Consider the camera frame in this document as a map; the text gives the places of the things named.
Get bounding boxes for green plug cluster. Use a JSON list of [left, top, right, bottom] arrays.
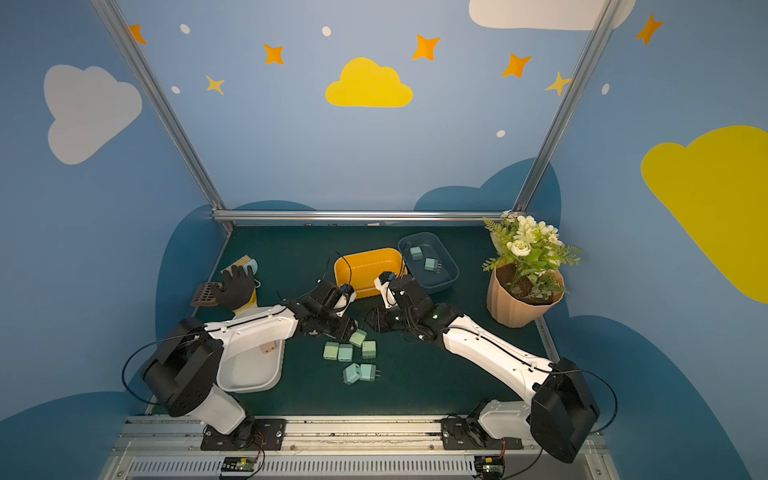
[[349, 329, 367, 348]]

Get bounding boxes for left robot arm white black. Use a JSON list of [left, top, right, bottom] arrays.
[[141, 280, 356, 438]]

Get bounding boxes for yellow storage box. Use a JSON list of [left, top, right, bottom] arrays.
[[333, 248, 407, 300]]

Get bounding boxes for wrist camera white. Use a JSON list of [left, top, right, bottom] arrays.
[[332, 284, 356, 317], [374, 271, 396, 309]]

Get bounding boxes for green plug bottom right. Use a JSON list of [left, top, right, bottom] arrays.
[[359, 364, 380, 382]]

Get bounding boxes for aluminium frame back bar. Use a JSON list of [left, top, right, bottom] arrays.
[[212, 209, 502, 223]]

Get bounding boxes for white storage tray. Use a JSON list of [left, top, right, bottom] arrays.
[[216, 340, 285, 394]]

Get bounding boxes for pink plug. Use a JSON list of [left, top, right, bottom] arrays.
[[259, 341, 278, 354]]

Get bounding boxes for blue plug bottom left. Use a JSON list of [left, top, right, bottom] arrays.
[[343, 363, 362, 385]]

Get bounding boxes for blue plug isolated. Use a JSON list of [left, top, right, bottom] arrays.
[[424, 258, 442, 272]]

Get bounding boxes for aluminium frame post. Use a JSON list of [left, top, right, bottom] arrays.
[[91, 0, 227, 218], [513, 0, 622, 212]]

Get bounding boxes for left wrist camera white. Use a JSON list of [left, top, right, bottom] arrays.
[[332, 284, 356, 317]]

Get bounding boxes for potted artificial flower plant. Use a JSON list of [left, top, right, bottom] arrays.
[[483, 211, 582, 328]]

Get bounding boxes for yellow blue sponge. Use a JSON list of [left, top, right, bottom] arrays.
[[221, 255, 258, 274]]

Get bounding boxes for blue plug cluster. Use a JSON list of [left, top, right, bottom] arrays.
[[337, 344, 354, 363], [410, 246, 423, 261]]

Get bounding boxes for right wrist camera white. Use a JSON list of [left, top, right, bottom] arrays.
[[374, 271, 396, 309]]

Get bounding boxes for black rubber glove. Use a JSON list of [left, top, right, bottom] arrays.
[[212, 266, 257, 313]]

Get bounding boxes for blue storage box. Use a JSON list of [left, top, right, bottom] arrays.
[[397, 232, 460, 295]]

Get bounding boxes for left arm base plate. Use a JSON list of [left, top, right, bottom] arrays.
[[200, 417, 287, 451]]

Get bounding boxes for aluminium frame left post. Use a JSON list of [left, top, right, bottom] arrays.
[[91, 0, 227, 218]]

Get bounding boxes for green plug left middle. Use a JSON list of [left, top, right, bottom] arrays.
[[323, 342, 340, 361]]

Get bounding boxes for aluminium frame right post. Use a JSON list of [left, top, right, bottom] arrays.
[[513, 0, 622, 212]]

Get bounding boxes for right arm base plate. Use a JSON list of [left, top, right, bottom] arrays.
[[439, 415, 524, 451]]

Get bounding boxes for brown grid drain cover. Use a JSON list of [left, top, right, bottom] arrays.
[[189, 282, 222, 307]]

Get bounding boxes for green plug right middle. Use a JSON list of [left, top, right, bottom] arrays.
[[361, 340, 377, 360]]

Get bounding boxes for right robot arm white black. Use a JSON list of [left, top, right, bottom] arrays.
[[374, 271, 600, 463]]

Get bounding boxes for aluminium frame rail front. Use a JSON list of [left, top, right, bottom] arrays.
[[100, 415, 619, 479]]

